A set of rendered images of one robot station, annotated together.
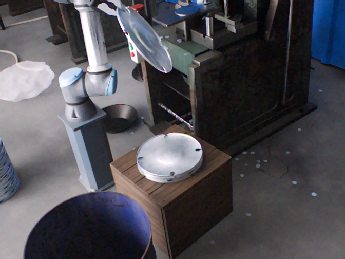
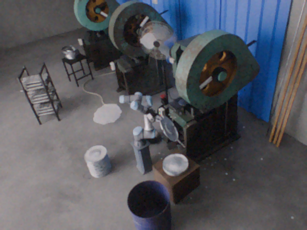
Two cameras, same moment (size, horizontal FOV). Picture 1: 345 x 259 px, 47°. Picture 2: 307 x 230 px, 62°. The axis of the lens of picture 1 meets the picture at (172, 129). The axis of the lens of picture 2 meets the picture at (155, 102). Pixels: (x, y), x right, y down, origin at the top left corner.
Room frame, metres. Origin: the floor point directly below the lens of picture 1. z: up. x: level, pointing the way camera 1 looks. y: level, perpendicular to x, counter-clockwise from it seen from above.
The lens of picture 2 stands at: (-0.62, 0.01, 2.67)
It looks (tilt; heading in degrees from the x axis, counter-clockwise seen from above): 35 degrees down; 4
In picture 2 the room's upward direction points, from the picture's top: 8 degrees counter-clockwise
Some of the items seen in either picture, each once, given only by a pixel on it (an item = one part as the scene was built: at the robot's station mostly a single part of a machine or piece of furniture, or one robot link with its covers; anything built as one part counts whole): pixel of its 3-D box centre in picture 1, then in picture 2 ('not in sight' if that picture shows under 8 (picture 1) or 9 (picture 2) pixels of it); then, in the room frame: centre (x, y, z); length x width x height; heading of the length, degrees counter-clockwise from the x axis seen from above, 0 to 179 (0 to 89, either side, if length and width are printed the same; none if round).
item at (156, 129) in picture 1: (194, 115); (185, 139); (1.98, -0.14, 0.14); 0.59 x 0.10 x 0.05; 121
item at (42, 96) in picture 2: not in sight; (41, 94); (3.03, 2.20, 0.47); 0.46 x 0.43 x 0.95; 101
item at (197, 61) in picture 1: (261, 68); (214, 124); (1.89, -0.51, 0.45); 0.92 x 0.12 x 0.90; 121
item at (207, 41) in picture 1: (207, 23); (192, 105); (2.05, -0.26, 0.68); 0.45 x 0.30 x 0.06; 31
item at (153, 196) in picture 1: (173, 188); (176, 175); (1.35, 0.03, 0.18); 0.40 x 0.38 x 0.35; 127
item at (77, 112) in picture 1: (79, 105); (140, 140); (1.67, 0.44, 0.50); 0.15 x 0.15 x 0.10
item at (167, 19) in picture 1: (180, 25); (181, 107); (1.96, -0.11, 0.72); 0.25 x 0.14 x 0.14; 121
